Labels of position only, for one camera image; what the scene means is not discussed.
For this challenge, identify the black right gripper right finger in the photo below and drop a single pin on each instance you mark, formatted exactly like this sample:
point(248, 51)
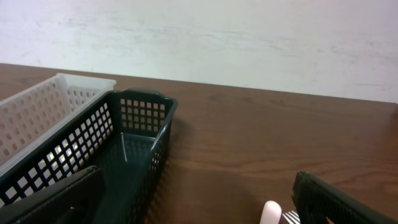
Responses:
point(319, 202)

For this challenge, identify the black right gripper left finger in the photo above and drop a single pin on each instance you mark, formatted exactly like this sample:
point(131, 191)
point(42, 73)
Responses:
point(74, 199)

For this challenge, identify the white plastic spoon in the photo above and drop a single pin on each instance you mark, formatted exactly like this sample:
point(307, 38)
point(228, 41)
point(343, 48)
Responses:
point(271, 213)

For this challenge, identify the dark green plastic basket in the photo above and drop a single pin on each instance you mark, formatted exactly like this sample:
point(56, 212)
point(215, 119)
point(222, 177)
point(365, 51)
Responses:
point(124, 133)

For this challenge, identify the translucent white plastic basket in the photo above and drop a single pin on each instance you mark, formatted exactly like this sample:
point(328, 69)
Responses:
point(30, 117)

